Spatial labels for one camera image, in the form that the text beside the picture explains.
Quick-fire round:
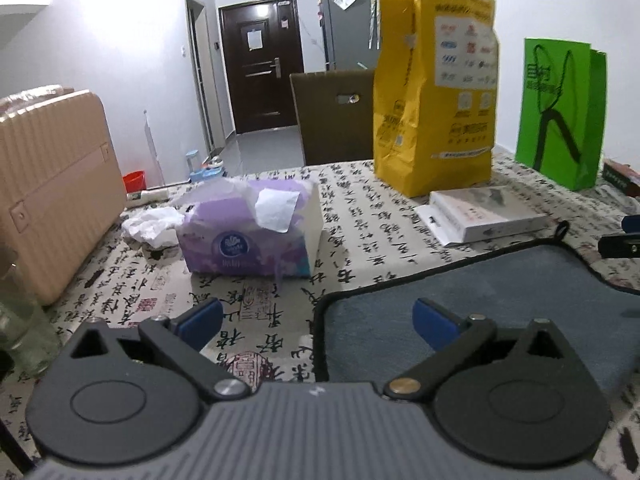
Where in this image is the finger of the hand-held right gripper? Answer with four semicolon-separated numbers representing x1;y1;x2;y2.
598;215;640;260

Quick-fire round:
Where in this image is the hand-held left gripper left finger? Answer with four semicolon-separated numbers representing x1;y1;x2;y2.
65;297;252;404

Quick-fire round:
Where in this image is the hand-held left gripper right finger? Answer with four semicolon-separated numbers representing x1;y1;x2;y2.
383;297;574;402

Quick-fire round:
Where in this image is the grey towel with black edge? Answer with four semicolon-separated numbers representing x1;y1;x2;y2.
312;220;640;397

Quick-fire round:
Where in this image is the dark small box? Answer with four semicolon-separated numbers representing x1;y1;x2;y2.
602;158;640;196

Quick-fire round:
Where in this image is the purple tissue pack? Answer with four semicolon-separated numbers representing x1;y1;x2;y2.
172;177;324;281

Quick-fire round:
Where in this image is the calligraphy printed tablecloth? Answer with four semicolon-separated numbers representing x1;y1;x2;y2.
0;152;640;480

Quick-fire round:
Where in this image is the crumpled white tissue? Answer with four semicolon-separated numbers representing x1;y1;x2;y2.
121;207;186;252

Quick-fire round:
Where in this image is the white flat box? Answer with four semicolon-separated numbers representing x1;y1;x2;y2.
429;184;551;244

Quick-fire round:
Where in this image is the white tube bottle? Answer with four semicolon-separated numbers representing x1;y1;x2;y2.
125;187;174;209

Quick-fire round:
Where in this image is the blue plastic container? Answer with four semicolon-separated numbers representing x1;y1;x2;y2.
187;150;227;184

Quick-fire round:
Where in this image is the green paper bag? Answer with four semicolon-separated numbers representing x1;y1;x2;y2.
515;37;609;191

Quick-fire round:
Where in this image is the clear glass bottle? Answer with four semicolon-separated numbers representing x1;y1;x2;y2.
0;245;64;377

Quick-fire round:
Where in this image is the pink ribbed suitcase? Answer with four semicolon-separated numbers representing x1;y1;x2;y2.
0;87;128;307

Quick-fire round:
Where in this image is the yellow paper bag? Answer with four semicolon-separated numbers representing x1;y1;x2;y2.
372;0;501;199

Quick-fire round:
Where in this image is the brown cardboard box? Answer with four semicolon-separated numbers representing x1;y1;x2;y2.
290;67;379;166

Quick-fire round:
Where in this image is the dark brown door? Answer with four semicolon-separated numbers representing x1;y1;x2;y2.
218;0;306;134

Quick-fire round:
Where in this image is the grey refrigerator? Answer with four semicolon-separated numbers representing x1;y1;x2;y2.
319;0;382;74

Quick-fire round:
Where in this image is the hanging folded umbrella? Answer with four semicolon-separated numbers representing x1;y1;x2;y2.
366;0;382;52

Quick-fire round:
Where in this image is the white mop handle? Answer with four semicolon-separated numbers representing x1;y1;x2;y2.
143;109;165;187

